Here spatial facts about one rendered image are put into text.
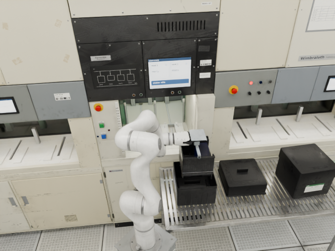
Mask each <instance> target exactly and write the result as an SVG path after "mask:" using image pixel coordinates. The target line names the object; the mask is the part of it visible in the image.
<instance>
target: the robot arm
mask: <svg viewBox="0 0 335 251"><path fill-rule="evenodd" d="M114 141H115V145H116V146H117V147H118V148H119V149H122V150H127V151H135V152H140V153H141V155H140V156H138V157H136V158H135V159H134V160H133V161H132V163H131V166H130V173H131V180H132V183H133V185H134V186H135V188H136V189H137V190H139V191H135V190H127V191H125V192H123V193H122V194H121V196H120V199H119V205H120V209H121V210H122V212H123V213H124V214H125V215H126V216H127V217H128V218H129V219H130V220H131V221H133V223H134V229H135V233H134V235H133V236H132V239H131V248H132V250H133V251H158V250H159V249H160V247H161V243H162V241H161V237H160V235H159V233H158V232H157V231H156V230H155V223H154V216H155V215H157V214H159V212H160V211H161V209H162V199H161V197H160V195H159V193H158V191H157V190H156V188H155V187H154V185H153V184H152V181H151V177H150V162H151V161H152V160H153V159H154V158H155V157H164V156H165V154H166V146H168V145H173V144H174V145H180V146H185V145H191V144H192V143H193V142H197V141H191V138H190V134H189V132H188V131H181V132H175V133H172V132H167V133H162V128H161V126H160V124H159V121H158V119H157V117H156V115H155V114H154V113H153V112H152V111H150V110H144V111H142V112H141V113H140V114H139V116H138V118H137V119H136V120H134V121H133V122H131V123H129V124H127V125H125V126H123V127H122V128H121V129H119V130H118V132H117V133H116V135H115V139H114Z"/></svg>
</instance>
